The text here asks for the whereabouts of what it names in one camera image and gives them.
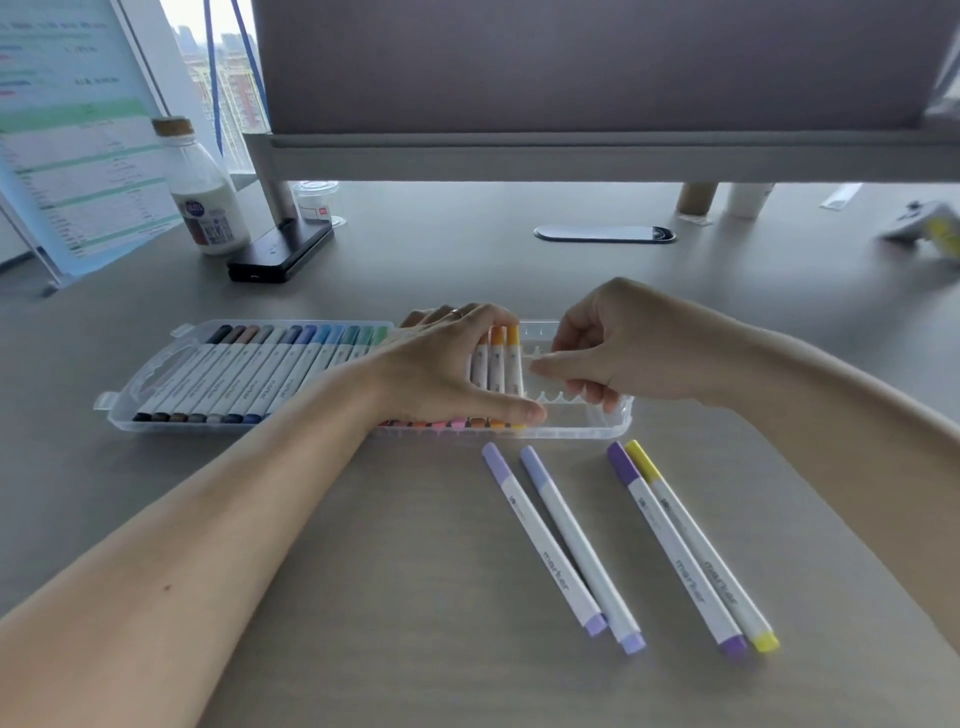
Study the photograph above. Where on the periwinkle marker cap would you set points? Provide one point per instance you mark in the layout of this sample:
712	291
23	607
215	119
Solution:
535	467

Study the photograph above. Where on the periwinkle-ended white marker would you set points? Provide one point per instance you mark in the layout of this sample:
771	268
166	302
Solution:
581	551

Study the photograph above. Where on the lavender-ended white marker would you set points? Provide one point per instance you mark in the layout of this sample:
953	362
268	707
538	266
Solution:
544	540

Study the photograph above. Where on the brown paper cup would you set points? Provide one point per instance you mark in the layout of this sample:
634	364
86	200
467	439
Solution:
696	199

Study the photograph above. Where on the blue marker cap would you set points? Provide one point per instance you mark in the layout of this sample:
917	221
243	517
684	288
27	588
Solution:
308	334

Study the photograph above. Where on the purple-ended white marker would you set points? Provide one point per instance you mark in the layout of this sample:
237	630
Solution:
675	551

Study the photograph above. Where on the black rectangular power bank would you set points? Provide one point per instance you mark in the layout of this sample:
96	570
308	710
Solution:
281	251

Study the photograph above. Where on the mint marker cap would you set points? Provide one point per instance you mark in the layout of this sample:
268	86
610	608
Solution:
366	335

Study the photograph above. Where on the brown-ended white marker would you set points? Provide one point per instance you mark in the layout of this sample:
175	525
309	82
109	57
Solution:
201	373

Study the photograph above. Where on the grey desk divider shelf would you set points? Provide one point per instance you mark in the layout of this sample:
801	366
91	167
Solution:
600	60

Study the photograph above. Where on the small clear jar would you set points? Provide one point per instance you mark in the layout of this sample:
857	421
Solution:
316	202

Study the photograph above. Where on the white paper slip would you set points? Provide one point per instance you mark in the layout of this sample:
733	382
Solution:
840	196

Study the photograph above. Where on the sky-blue-ended white marker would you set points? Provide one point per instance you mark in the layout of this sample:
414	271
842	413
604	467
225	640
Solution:
304	367
326	356

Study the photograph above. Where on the black-ended white marker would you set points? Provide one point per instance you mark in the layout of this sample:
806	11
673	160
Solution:
184	373

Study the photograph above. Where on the yellow marker cap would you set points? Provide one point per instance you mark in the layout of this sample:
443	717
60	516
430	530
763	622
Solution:
514	335

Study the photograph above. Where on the yellow-green marker cap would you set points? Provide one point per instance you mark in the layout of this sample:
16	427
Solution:
643	460

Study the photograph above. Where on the mint-ended white marker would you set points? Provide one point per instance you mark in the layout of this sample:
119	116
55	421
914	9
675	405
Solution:
360	343

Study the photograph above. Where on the purple marker cap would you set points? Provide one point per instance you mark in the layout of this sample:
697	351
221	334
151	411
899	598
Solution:
624	463

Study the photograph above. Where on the small white sachet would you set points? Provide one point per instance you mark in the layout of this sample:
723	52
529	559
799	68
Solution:
694	218

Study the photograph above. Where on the person's right hand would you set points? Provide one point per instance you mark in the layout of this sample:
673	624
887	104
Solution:
660	345

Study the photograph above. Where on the tan-ended white marker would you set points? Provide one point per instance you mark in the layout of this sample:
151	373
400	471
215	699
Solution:
217	373

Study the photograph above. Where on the navy-ended white marker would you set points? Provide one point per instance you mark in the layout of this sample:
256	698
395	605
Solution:
264	375

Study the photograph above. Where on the blue-ended white marker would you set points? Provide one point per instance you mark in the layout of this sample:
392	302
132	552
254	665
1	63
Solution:
281	375

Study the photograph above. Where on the sky-blue marker cap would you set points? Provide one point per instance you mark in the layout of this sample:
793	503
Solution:
337	334
323	334

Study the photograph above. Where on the person's right forearm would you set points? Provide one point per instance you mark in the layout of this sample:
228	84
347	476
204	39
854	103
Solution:
862	442

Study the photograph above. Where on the copper-ended white marker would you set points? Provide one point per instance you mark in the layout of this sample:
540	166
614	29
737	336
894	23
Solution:
481	367

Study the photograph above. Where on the person's left hand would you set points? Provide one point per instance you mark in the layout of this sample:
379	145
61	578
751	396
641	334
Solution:
427	375

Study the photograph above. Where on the white and yellow controller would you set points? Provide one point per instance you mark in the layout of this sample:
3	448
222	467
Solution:
922	229

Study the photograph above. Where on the white paper cup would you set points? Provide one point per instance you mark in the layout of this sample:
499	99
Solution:
748	200

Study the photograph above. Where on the lavender marker cap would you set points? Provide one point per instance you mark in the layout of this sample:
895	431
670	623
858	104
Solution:
496	463

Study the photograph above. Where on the person's left forearm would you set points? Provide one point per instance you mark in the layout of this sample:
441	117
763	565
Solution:
165	585

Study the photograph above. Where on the yellow-green-tipped white marker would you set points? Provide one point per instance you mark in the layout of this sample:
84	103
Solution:
705	555

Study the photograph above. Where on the clear plastic marker case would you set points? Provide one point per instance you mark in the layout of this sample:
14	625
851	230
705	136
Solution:
585	420

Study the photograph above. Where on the grey desk shelf riser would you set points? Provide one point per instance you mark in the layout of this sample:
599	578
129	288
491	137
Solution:
600	161

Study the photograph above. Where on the white milk bottle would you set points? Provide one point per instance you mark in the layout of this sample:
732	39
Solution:
206	210

